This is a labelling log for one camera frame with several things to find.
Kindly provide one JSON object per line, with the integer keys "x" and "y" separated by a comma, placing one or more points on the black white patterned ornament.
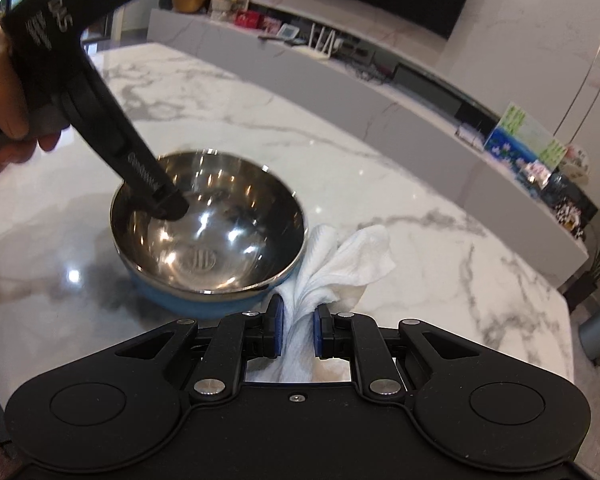
{"x": 570, "y": 217}

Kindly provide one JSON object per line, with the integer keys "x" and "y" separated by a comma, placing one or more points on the person's left hand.
{"x": 14, "y": 118}

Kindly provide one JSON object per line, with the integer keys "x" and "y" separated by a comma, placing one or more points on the small photo frame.
{"x": 535, "y": 174}

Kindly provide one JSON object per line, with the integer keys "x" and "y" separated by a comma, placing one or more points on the white cloth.
{"x": 333, "y": 272}

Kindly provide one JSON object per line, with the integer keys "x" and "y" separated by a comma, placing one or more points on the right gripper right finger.
{"x": 357, "y": 339}

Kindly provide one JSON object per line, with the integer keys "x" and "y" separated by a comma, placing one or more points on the blue steel bowl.
{"x": 243, "y": 234}

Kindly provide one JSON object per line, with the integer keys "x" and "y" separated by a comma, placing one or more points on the white wifi router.
{"x": 321, "y": 44}

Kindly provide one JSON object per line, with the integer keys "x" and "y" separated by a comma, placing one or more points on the decorative paper fan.
{"x": 576, "y": 164}

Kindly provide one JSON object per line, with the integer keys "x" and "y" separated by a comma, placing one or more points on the red box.
{"x": 249, "y": 19}

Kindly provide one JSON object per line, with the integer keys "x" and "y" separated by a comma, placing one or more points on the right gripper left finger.
{"x": 238, "y": 339}

